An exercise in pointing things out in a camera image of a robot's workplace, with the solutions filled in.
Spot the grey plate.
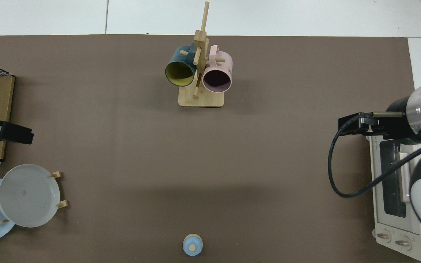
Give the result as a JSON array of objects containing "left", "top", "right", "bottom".
[{"left": 0, "top": 164, "right": 60, "bottom": 228}]

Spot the wooden plate rack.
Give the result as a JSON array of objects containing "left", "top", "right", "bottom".
[{"left": 0, "top": 171, "right": 68, "bottom": 224}]

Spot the pale toaster oven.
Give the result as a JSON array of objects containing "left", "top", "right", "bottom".
[{"left": 369, "top": 135, "right": 421, "bottom": 262}]

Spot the brown table cloth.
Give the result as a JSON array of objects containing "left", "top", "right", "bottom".
[{"left": 0, "top": 35, "right": 417, "bottom": 263}]

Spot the dark teal mug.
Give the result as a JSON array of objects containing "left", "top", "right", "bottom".
[{"left": 165, "top": 45, "right": 197, "bottom": 87}]

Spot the pink mug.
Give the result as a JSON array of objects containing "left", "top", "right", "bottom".
[{"left": 202, "top": 45, "right": 233, "bottom": 93}]

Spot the wooden cup stand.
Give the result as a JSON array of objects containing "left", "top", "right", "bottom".
[{"left": 178, "top": 1, "right": 226, "bottom": 108}]

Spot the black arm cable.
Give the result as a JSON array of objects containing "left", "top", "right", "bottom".
[{"left": 327, "top": 113, "right": 421, "bottom": 198}]

